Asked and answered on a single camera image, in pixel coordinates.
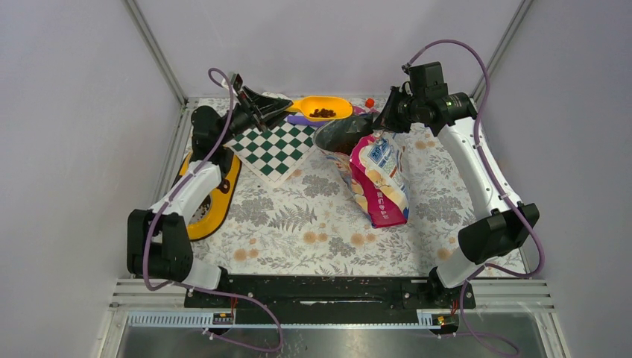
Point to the cat food bag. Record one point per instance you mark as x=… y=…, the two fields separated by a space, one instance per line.
x=370 y=162

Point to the floral tablecloth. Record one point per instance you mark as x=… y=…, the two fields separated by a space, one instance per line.
x=311 y=224

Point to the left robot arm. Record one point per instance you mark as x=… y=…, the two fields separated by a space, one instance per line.
x=158 y=243

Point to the purple plastic cylinder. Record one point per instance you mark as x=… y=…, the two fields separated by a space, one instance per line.
x=302 y=120

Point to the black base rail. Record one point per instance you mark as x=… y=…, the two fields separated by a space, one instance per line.
x=321 y=300

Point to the yellow plastic scoop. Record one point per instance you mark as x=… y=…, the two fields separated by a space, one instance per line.
x=322 y=108

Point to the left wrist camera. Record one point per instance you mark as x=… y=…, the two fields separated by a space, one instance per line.
x=236 y=83

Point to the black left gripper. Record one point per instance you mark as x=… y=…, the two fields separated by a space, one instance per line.
x=265 y=108

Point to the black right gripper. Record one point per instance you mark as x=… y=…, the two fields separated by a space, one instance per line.
x=387 y=120

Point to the yellow double pet bowl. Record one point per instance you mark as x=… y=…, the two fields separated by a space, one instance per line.
x=213 y=209

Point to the green white checkered board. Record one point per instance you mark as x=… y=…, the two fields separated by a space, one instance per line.
x=273 y=156

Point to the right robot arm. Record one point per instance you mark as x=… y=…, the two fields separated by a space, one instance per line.
x=502 y=218

